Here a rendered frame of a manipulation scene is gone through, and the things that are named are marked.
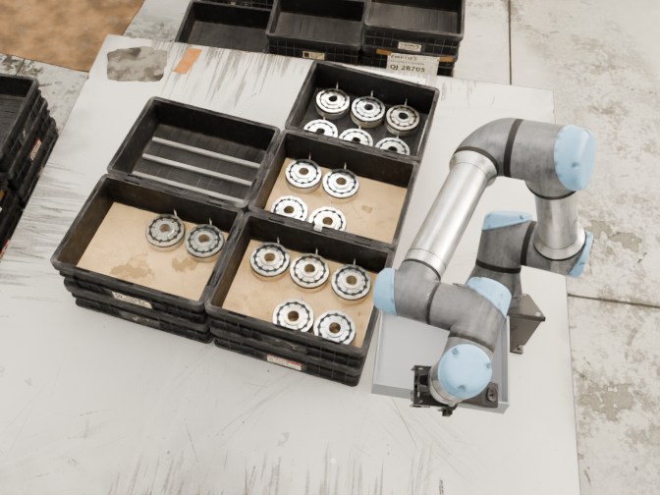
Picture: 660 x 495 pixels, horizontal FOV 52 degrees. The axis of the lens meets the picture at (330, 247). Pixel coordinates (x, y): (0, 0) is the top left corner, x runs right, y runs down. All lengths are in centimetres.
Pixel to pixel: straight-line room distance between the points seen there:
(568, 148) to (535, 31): 265
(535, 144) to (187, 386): 104
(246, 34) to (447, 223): 219
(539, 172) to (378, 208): 68
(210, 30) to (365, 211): 163
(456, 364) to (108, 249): 110
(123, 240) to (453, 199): 97
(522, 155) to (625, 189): 203
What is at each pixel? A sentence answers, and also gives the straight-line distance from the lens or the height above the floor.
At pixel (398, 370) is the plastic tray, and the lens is 142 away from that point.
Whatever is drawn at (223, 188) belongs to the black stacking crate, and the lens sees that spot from 193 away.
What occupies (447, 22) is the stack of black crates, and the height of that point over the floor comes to 49.
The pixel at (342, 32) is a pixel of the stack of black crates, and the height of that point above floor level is 38.
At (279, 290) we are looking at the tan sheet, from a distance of 174.
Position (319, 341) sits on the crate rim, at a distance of 156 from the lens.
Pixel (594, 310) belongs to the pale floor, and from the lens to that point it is 290.
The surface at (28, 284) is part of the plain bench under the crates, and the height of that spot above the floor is 70.
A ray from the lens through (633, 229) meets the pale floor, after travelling 320.
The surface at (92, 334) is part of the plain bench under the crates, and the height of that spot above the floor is 70.
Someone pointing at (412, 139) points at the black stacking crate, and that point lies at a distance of 207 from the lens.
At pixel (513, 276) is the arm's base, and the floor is 93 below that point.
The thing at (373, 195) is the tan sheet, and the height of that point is 83.
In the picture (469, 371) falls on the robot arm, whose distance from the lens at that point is 104.
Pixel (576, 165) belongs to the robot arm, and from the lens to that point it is 130.
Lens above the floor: 235
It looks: 57 degrees down
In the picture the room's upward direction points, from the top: 5 degrees clockwise
